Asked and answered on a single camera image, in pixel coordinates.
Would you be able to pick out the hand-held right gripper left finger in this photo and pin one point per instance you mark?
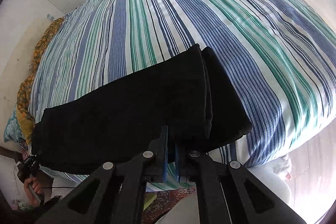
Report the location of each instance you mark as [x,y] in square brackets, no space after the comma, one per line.
[164,158]

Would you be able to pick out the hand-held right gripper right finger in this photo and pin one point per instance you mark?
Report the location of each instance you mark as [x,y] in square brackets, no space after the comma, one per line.
[177,163]

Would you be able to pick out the black pants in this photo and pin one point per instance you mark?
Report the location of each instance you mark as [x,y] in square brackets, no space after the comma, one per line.
[118,113]

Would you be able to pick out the person's left hand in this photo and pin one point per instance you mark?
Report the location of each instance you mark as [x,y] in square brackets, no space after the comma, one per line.
[36,188]

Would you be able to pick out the red patterned rug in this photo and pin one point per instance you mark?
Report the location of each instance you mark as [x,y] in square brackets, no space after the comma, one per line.
[168,203]

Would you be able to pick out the teal patterned pillow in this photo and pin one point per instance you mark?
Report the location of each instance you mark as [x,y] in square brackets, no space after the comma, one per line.
[13,127]

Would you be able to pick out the green object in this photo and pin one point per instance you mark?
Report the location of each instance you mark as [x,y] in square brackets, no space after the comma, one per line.
[149,199]

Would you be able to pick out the orange floral blanket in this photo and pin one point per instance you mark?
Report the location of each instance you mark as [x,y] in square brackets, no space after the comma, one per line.
[44,40]

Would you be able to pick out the striped bed sheet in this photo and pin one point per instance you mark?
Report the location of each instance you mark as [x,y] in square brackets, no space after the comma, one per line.
[183,16]

